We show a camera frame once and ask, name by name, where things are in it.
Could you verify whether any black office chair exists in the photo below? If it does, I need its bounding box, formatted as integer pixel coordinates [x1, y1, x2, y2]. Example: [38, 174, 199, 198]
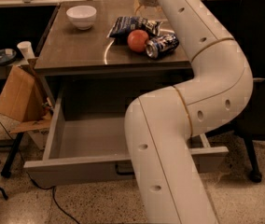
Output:
[206, 0, 265, 183]

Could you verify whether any dark blue plate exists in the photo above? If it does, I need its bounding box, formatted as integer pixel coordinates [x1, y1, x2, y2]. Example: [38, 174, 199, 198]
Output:
[0, 49, 17, 66]

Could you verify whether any white paper cup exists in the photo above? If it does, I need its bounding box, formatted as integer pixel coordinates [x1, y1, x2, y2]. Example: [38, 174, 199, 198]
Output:
[17, 41, 35, 60]

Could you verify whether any black drawer handle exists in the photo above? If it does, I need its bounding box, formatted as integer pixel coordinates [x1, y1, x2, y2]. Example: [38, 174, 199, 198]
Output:
[115, 163, 134, 175]

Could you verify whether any blue chip bag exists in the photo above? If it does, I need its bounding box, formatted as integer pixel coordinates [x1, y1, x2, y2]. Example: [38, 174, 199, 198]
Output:
[108, 16, 161, 38]

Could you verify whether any blue soda can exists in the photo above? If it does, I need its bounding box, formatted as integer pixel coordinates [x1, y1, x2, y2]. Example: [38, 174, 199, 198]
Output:
[146, 33, 179, 59]

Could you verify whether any brown cardboard box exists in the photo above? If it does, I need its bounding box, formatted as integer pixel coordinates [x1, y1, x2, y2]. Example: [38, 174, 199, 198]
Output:
[0, 65, 51, 133]

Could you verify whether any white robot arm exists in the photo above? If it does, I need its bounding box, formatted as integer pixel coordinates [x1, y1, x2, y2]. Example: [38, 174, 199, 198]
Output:
[125, 0, 253, 224]

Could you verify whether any grey cabinet counter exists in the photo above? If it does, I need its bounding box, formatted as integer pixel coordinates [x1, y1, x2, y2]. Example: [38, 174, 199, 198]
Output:
[35, 0, 194, 104]

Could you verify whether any grey open drawer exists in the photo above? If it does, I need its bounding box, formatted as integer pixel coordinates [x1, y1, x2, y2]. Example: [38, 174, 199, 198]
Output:
[24, 80, 228, 189]

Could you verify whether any white bowl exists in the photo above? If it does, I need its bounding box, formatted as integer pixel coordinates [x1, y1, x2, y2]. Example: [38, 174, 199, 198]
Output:
[66, 6, 97, 30]

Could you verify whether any red apple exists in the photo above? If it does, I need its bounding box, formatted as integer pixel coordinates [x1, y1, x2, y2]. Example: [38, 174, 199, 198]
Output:
[127, 30, 149, 52]

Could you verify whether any black floor cable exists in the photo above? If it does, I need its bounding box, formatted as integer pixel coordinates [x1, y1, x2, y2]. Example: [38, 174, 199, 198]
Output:
[0, 96, 81, 224]

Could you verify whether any black table leg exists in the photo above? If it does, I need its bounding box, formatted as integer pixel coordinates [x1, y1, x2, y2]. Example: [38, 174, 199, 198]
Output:
[1, 133, 23, 178]

